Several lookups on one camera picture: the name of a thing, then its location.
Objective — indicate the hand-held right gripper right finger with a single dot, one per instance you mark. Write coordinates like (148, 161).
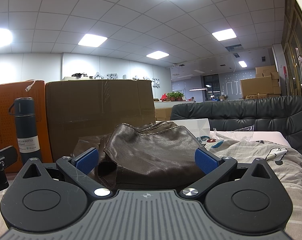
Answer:
(206, 161)

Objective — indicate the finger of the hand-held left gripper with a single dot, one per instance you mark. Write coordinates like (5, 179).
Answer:
(8, 155)

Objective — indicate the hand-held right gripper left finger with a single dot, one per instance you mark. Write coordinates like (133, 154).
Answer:
(87, 159)

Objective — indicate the brown leather garment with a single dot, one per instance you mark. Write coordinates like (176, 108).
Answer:
(153, 155)

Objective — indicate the dark blue vacuum bottle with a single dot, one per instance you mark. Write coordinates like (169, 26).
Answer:
(25, 122)

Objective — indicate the white box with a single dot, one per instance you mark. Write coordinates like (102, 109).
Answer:
(193, 124)

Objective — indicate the clear plastic wrap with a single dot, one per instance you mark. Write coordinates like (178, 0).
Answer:
(237, 133)

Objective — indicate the orange box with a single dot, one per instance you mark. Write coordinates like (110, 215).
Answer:
(5, 110)

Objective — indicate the printed cartoon blanket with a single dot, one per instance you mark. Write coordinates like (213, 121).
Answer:
(253, 170)

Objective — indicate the brown cardboard panel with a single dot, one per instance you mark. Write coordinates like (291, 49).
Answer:
(98, 105)

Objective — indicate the black leather sofa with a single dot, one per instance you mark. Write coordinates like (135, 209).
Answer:
(241, 112)

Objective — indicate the low cardboard box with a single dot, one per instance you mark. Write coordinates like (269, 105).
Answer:
(163, 113)

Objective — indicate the potted green plants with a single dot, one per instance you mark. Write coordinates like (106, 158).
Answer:
(175, 96)

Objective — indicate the stack of cardboard boxes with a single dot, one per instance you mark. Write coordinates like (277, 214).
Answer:
(257, 86)

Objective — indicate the ceiling light panels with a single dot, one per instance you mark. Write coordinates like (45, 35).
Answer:
(93, 40)

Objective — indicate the glass door with metal frame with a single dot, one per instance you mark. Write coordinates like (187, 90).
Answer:
(298, 55)

